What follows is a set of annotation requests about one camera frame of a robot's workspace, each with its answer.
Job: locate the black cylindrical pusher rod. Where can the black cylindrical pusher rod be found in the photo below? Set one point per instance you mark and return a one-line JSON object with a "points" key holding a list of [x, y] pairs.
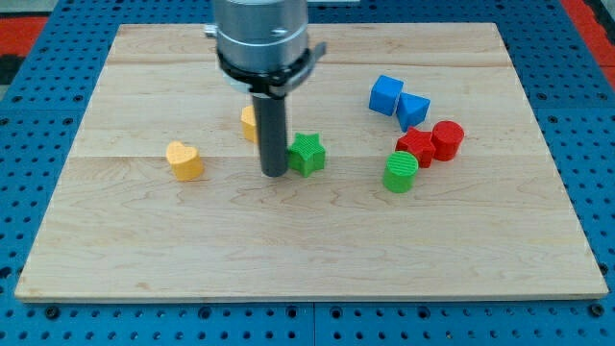
{"points": [[272, 135]]}

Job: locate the green star block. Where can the green star block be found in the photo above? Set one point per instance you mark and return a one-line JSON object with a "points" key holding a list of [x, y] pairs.
{"points": [[306, 154]]}

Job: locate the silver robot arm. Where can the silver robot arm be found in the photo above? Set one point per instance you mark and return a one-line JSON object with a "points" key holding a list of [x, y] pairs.
{"points": [[263, 47]]}

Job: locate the red star block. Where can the red star block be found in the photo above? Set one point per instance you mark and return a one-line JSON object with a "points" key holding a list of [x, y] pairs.
{"points": [[417, 143]]}

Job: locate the yellow block behind rod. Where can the yellow block behind rod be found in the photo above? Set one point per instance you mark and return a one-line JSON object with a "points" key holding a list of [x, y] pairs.
{"points": [[248, 123]]}

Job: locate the yellow heart block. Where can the yellow heart block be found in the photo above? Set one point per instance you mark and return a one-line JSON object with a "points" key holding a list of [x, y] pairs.
{"points": [[185, 161]]}

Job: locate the blue cube block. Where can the blue cube block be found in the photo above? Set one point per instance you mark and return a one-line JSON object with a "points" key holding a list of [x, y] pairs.
{"points": [[384, 95]]}

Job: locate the blue triangle block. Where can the blue triangle block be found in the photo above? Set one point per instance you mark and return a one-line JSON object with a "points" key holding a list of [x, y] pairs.
{"points": [[411, 110]]}

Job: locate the green cylinder block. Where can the green cylinder block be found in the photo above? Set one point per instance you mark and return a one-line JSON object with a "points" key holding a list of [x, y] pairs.
{"points": [[399, 172]]}

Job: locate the red cylinder block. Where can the red cylinder block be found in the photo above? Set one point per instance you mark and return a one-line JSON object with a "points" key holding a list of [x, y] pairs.
{"points": [[446, 137]]}

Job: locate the wooden board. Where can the wooden board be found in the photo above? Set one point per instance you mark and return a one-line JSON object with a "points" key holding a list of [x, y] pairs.
{"points": [[493, 224]]}

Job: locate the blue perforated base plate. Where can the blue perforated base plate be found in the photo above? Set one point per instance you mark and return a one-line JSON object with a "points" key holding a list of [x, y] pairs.
{"points": [[41, 110]]}

